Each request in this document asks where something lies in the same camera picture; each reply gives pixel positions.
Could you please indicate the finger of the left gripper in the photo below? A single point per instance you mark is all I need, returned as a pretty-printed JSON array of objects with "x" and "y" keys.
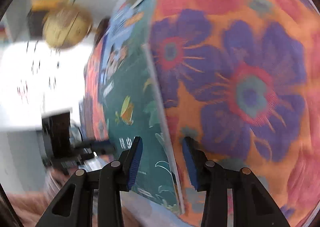
[{"x": 97, "y": 146}]

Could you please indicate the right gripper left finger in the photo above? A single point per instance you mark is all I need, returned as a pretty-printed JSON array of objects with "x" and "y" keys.
[{"x": 73, "y": 204}]

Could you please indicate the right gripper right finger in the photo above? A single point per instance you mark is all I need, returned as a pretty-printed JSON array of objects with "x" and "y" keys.
[{"x": 232, "y": 197}]

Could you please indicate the dark green insect book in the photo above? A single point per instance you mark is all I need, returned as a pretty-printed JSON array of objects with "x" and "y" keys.
[{"x": 138, "y": 117}]

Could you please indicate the pink left sleeve forearm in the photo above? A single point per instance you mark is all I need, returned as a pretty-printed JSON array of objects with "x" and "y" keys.
[{"x": 31, "y": 205}]

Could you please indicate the floral orange table mat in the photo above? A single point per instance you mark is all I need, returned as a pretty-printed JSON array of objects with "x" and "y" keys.
[{"x": 240, "y": 77}]

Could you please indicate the antique yellow globe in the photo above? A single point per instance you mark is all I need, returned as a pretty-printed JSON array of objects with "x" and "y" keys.
[{"x": 67, "y": 25}]

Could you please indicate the light blue cartoon book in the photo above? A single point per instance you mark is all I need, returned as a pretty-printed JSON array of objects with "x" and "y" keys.
[{"x": 120, "y": 63}]

